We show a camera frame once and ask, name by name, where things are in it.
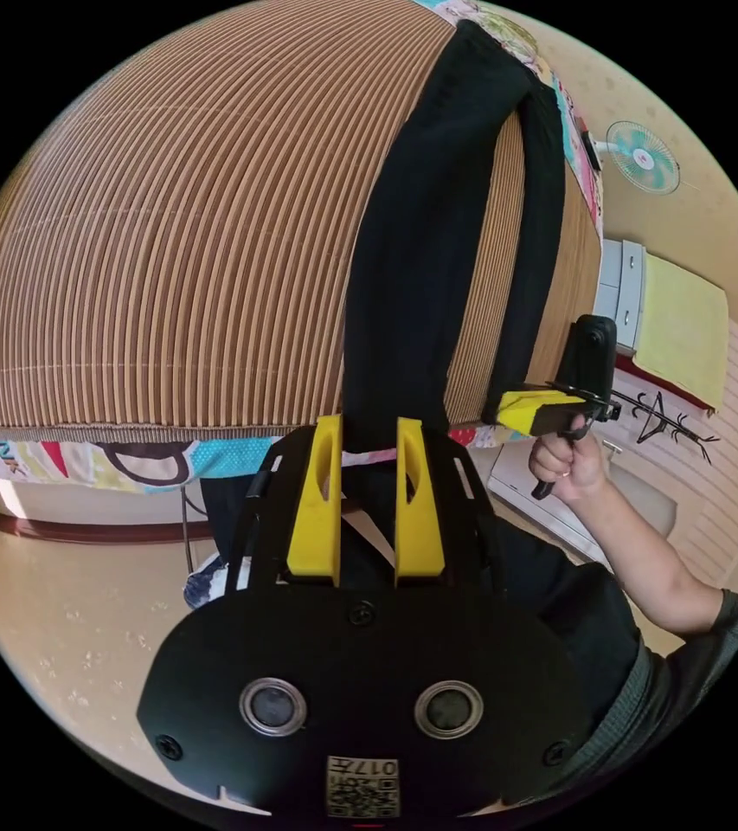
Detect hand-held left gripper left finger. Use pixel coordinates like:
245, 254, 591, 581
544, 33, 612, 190
286, 413, 344, 588

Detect black coat rack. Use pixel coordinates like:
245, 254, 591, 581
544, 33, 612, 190
613, 389, 722, 466

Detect white cupboard with drawers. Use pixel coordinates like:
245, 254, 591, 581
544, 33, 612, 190
592, 238, 646, 356

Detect person's body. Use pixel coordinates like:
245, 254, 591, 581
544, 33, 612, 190
183, 477, 738, 818

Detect white and teal fan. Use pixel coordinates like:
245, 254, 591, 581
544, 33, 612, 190
586, 119, 682, 196

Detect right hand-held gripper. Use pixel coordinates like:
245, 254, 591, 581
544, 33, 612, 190
495, 381, 623, 502

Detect person's right hand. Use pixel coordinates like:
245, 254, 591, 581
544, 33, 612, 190
528, 415, 608, 506

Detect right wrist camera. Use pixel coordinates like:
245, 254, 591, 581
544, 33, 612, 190
565, 313, 619, 398

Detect black pants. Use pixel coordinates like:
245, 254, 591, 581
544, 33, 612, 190
340, 19, 568, 572

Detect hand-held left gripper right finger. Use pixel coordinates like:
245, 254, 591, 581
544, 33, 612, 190
395, 417, 446, 589

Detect person's right forearm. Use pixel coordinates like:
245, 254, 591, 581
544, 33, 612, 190
569, 480, 730, 639

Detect yellow towel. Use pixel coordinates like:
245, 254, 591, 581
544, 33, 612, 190
632, 253, 730, 411

